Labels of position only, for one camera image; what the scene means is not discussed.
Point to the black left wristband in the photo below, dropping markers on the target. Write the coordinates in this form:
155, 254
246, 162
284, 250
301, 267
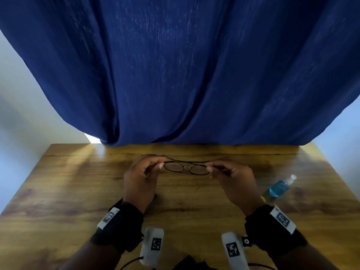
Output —
126, 230

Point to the black wristband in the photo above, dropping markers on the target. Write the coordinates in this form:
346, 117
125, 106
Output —
267, 236
126, 230

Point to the blue curtain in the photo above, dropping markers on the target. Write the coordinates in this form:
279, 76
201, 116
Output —
180, 67

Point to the white right wristband marker tag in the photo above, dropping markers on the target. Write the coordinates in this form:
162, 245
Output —
282, 219

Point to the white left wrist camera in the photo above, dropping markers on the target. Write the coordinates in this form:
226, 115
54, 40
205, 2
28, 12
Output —
152, 244

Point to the person's left forearm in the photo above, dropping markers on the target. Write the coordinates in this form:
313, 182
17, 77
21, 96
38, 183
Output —
90, 257

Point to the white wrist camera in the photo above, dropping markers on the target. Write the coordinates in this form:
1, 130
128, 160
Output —
152, 244
233, 250

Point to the blue spray bottle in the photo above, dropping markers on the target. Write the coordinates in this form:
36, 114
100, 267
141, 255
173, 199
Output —
278, 188

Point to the black right wristband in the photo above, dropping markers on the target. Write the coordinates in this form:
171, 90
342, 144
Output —
267, 236

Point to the white left wristband marker tag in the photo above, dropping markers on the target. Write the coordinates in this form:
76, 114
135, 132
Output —
108, 218

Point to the black garment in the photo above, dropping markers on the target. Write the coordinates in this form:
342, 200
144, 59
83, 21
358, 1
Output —
194, 264

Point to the white wristband marker tag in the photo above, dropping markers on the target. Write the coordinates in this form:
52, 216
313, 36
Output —
108, 218
282, 219

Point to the person's left hand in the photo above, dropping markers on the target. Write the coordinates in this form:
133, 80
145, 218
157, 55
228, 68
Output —
139, 185

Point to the person's right hand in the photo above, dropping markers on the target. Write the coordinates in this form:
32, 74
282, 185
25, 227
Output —
239, 185

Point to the person's right forearm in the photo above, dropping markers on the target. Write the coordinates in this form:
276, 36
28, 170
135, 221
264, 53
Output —
306, 260

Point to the round black-framed eyeglasses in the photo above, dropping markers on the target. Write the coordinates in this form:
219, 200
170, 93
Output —
185, 167

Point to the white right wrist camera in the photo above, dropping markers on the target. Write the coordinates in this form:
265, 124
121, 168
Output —
233, 250

